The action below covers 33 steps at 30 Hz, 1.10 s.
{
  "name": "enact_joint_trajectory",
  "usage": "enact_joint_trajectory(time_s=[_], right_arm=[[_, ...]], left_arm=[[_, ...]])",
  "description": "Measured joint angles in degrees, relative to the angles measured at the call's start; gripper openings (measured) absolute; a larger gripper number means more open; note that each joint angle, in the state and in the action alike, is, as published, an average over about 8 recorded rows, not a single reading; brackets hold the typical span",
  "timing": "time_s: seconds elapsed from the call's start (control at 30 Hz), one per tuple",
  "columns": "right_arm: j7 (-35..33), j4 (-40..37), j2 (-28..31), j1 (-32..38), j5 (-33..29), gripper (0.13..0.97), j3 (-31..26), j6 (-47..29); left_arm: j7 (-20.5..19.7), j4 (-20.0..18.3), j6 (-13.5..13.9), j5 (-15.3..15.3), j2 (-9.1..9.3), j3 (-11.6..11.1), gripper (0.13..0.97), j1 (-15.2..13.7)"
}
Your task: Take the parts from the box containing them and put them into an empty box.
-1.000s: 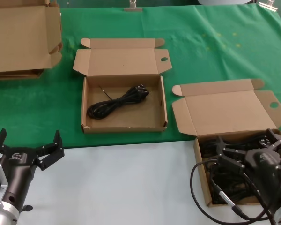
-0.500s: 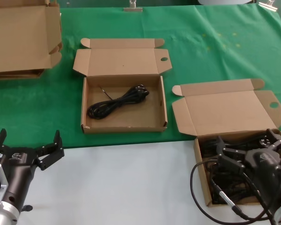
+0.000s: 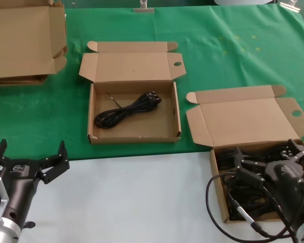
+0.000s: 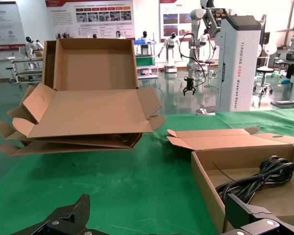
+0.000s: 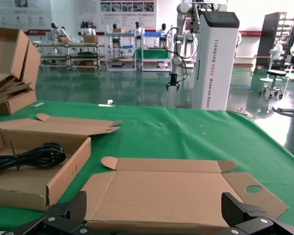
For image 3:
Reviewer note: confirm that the open cardboard box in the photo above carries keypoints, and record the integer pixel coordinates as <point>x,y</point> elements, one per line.
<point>243,119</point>
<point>20,38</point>
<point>15,80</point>
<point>10,85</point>
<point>131,60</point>

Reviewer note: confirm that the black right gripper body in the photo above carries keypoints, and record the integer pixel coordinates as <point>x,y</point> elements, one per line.
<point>288,184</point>

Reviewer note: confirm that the green tablecloth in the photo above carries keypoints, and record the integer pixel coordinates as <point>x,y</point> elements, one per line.
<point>218,45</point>

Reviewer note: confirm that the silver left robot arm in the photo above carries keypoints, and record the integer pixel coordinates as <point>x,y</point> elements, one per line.
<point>5,233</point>

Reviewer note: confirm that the metal table clamp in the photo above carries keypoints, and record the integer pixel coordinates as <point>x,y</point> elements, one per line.
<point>290,5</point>
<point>144,9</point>

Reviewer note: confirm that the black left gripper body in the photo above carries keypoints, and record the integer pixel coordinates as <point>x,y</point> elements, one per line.
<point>21,187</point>

